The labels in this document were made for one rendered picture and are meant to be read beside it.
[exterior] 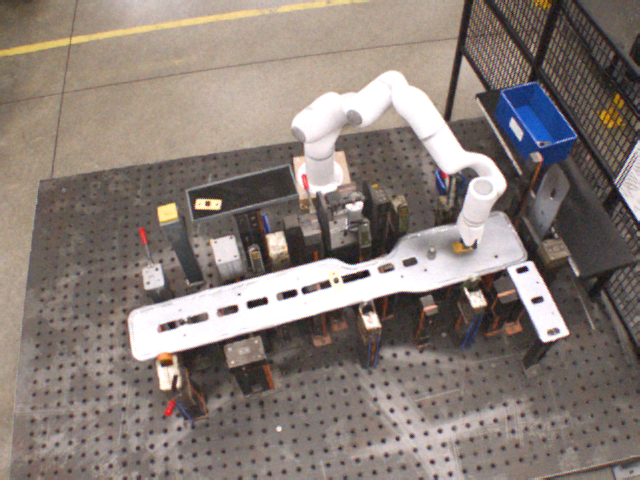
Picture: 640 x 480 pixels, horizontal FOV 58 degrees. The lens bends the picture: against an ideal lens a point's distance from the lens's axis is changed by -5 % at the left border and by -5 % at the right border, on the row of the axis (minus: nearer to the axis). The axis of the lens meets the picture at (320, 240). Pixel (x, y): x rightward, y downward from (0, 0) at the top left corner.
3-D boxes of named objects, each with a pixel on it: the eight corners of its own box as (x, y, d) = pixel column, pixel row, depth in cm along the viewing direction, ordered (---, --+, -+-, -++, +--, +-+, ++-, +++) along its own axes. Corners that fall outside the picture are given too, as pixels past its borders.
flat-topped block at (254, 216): (248, 272, 242) (230, 207, 204) (244, 255, 246) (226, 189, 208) (273, 265, 243) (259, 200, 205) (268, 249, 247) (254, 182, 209)
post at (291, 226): (294, 284, 238) (285, 228, 204) (291, 273, 241) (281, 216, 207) (306, 280, 239) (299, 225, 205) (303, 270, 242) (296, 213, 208)
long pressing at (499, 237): (134, 371, 191) (133, 369, 190) (126, 310, 203) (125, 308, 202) (531, 261, 207) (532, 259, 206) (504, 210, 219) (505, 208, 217)
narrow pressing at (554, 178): (540, 243, 209) (569, 185, 180) (525, 217, 215) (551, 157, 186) (541, 243, 209) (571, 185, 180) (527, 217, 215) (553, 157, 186)
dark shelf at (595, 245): (579, 282, 201) (582, 278, 198) (474, 98, 247) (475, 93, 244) (633, 265, 203) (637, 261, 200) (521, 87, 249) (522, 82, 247)
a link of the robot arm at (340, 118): (328, 126, 233) (299, 151, 227) (311, 100, 229) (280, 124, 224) (405, 103, 189) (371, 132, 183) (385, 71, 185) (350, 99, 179)
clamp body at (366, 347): (359, 374, 218) (362, 337, 189) (349, 344, 224) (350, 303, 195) (384, 367, 219) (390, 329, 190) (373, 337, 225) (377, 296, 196)
